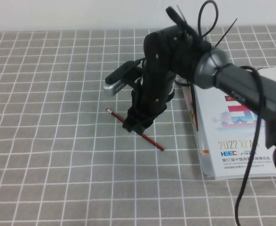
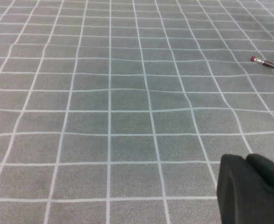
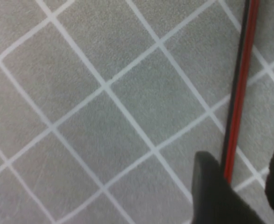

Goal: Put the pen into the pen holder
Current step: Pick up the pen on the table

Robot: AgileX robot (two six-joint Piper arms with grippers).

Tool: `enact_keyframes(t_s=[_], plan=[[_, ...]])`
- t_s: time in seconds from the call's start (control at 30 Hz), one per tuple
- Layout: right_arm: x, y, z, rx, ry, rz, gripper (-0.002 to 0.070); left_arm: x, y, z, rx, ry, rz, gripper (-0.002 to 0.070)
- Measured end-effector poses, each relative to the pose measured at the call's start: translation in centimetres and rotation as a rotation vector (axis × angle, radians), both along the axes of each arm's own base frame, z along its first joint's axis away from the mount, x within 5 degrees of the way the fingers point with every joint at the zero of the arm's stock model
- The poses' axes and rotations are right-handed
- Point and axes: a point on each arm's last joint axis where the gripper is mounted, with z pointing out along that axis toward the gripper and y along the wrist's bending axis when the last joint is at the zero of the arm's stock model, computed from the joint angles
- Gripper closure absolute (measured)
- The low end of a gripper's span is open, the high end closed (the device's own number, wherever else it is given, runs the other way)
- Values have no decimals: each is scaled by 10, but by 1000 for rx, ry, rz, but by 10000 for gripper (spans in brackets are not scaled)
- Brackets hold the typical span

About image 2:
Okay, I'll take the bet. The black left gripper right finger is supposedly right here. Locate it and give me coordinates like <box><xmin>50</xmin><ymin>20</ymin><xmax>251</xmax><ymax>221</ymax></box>
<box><xmin>246</xmin><ymin>153</ymin><xmax>274</xmax><ymax>201</ymax></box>

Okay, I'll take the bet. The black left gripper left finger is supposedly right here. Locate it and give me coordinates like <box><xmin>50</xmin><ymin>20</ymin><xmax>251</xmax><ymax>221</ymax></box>
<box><xmin>216</xmin><ymin>154</ymin><xmax>274</xmax><ymax>224</ymax></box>

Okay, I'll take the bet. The red pencil with eraser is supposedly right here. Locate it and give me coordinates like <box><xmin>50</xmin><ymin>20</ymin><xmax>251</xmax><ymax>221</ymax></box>
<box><xmin>250</xmin><ymin>55</ymin><xmax>274</xmax><ymax>75</ymax></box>

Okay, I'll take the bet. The grey white-checked tablecloth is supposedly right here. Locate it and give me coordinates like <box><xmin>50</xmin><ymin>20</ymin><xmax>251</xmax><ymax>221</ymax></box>
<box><xmin>0</xmin><ymin>0</ymin><xmax>274</xmax><ymax>224</ymax></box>

